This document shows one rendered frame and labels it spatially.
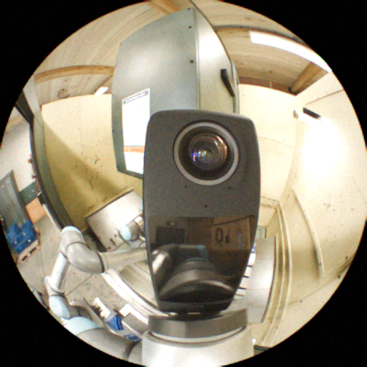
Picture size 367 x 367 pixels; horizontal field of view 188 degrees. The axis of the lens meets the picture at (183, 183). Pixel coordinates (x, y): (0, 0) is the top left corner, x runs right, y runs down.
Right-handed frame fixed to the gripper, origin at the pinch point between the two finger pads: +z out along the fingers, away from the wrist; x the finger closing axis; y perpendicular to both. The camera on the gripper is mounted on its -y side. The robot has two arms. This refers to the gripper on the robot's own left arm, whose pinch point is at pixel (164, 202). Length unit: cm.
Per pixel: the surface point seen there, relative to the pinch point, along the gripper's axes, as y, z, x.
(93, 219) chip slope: 43, -45, -91
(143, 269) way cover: 51, -36, 0
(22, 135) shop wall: -164, -238, -424
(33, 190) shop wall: 29, -243, -423
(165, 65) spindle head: -69, -19, 23
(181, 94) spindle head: -57, -19, 29
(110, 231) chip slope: 55, -34, -67
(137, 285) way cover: 53, -51, 7
